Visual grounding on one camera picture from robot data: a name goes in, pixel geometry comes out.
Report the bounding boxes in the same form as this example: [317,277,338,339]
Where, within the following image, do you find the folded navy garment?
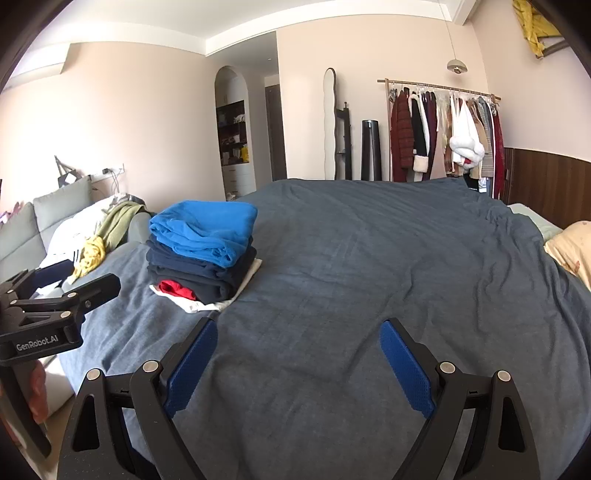
[146,239,257,304]

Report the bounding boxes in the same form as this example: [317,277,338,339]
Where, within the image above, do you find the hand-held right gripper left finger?
[56,318,219,480]

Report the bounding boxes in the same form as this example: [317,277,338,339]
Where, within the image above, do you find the pale green pillow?
[508,203,565,241]

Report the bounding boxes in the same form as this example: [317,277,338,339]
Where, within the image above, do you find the folded white garment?
[148,258,263,315]

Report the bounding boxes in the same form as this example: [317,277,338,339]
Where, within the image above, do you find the row of hanging clothes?
[389,87,507,200]

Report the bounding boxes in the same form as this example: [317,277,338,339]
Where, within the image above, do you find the blue pants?
[148,200,258,268]

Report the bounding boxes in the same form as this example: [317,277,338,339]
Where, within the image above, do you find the yellow cloth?
[68,235,108,285]

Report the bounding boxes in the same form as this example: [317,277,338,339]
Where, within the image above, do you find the person's left hand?
[25,362,49,418]

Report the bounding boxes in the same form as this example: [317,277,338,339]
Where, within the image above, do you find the grey-blue blanket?
[60,178,591,480]

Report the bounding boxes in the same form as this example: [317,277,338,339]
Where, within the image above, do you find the built-in shelf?
[215,100,257,198]

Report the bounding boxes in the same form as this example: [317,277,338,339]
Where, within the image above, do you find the folded red garment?
[159,279,197,302]

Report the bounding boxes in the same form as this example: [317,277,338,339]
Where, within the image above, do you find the olive green cloth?
[95,200,149,256]

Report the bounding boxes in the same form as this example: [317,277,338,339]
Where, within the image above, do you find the fruit print pillow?
[544,220,591,291]

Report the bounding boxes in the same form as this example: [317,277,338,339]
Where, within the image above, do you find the wavy standing mirror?
[322,68,338,181]

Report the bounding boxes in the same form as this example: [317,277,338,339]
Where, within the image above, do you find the yellow hanging fabric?
[512,0,562,59]

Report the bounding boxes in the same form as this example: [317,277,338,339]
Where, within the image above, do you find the black ladder rack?
[333,104,354,181]

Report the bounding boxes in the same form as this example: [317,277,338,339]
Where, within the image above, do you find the black tower fan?
[361,120,383,182]

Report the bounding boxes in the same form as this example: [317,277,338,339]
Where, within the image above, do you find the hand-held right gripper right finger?
[379,319,541,480]

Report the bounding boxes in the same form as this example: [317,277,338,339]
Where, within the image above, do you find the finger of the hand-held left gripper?
[0,261,77,303]
[59,273,122,325]

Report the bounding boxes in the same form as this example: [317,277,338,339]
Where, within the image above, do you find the grey sofa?
[0,175,155,289]

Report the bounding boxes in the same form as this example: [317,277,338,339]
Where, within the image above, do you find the wooden clothes rail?
[377,78,502,105]

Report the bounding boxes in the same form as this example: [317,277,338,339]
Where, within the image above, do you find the dark door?
[264,85,287,182]

